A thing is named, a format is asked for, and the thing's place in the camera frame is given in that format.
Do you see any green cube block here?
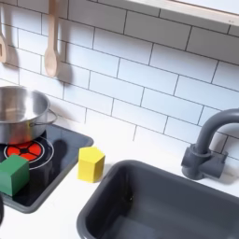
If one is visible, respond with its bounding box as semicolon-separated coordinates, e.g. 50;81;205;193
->
0;154;31;197

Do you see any yellow hexagonal block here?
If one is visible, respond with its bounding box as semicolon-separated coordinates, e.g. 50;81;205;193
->
77;146;106;184

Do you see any wooden spatula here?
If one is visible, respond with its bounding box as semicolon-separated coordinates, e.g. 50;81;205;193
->
0;6;7;63

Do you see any wooden shelf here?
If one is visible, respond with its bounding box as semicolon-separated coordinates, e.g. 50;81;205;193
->
124;0;239;27

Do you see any wooden spoon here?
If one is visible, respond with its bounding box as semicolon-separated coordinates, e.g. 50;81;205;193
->
43;0;61;78

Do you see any dark grey sink basin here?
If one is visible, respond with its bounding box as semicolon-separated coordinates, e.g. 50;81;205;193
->
76;160;239;239

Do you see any black stove top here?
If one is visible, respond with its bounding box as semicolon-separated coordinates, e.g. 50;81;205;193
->
0;123;94;215

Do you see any dark grey tap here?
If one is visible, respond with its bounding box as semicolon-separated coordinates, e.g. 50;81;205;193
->
180;107;239;181

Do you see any steel pot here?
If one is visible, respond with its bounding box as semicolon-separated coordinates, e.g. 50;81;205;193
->
0;85;59;146

